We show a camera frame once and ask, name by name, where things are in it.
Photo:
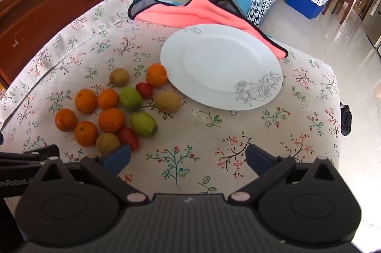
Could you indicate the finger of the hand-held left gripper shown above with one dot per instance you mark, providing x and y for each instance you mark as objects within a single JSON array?
[{"x": 44, "y": 150}]

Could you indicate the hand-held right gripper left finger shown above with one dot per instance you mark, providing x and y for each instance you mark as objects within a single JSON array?
[{"x": 116, "y": 157}]

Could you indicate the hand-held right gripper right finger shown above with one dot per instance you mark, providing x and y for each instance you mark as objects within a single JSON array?
[{"x": 259, "y": 158}]

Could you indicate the brown kiwi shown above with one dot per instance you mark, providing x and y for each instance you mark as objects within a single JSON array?
[
  {"x": 119, "y": 76},
  {"x": 107, "y": 142},
  {"x": 168, "y": 101}
]

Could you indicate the red cherry tomato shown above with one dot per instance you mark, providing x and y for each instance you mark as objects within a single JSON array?
[
  {"x": 130, "y": 137},
  {"x": 144, "y": 90}
]

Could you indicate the orange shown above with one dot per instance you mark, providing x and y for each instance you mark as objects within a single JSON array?
[
  {"x": 108, "y": 99},
  {"x": 111, "y": 120},
  {"x": 86, "y": 101},
  {"x": 65, "y": 120},
  {"x": 156, "y": 74},
  {"x": 86, "y": 133}
]

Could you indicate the green jujube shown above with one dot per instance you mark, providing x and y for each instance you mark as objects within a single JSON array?
[
  {"x": 143, "y": 124},
  {"x": 130, "y": 98}
]

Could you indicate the white plate with flower print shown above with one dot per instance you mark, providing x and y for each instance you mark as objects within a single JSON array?
[{"x": 220, "y": 62}]

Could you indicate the floral tablecloth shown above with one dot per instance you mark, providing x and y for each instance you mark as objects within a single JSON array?
[{"x": 208, "y": 131}]

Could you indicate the black slipper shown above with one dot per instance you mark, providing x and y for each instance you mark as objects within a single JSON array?
[{"x": 346, "y": 119}]

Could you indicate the brown wooden cabinet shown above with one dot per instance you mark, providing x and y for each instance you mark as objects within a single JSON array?
[{"x": 44, "y": 9}]

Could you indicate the coral towel with black edge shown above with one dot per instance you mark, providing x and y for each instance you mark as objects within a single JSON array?
[{"x": 178, "y": 13}]

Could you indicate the blue plastic box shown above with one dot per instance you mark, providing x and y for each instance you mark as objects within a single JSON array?
[{"x": 300, "y": 4}]

